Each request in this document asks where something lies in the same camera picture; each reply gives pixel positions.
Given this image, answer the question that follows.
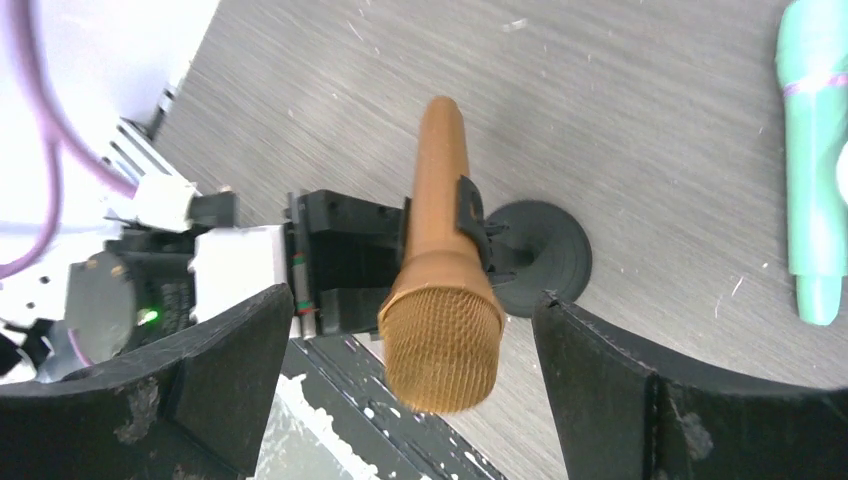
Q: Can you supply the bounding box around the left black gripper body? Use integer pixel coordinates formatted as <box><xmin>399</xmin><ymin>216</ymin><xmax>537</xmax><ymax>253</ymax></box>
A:
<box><xmin>284</xmin><ymin>190</ymin><xmax>405</xmax><ymax>339</ymax></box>

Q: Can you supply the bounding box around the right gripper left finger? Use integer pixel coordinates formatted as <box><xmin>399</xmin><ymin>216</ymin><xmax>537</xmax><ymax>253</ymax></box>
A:
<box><xmin>1</xmin><ymin>284</ymin><xmax>293</xmax><ymax>479</ymax></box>

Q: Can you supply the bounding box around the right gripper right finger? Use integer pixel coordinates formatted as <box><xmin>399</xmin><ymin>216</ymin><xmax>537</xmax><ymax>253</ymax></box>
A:
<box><xmin>532</xmin><ymin>292</ymin><xmax>847</xmax><ymax>479</ymax></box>

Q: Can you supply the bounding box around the gold microphone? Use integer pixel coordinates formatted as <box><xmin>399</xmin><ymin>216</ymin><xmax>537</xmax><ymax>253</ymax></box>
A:
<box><xmin>378</xmin><ymin>96</ymin><xmax>505</xmax><ymax>414</ymax></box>

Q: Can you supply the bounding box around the black mic stand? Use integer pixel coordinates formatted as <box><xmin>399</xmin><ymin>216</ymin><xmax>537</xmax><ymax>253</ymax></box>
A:
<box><xmin>456</xmin><ymin>176</ymin><xmax>593</xmax><ymax>318</ymax></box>

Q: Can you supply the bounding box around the mint green microphone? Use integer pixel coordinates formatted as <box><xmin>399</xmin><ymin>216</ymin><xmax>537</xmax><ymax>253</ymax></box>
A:
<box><xmin>775</xmin><ymin>0</ymin><xmax>847</xmax><ymax>326</ymax></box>

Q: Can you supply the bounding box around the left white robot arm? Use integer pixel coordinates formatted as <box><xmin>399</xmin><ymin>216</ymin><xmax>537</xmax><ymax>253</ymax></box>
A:
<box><xmin>1</xmin><ymin>190</ymin><xmax>406</xmax><ymax>382</ymax></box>

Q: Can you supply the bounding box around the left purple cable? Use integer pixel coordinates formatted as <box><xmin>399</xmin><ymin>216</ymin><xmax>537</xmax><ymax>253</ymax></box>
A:
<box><xmin>0</xmin><ymin>0</ymin><xmax>140</xmax><ymax>281</ymax></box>

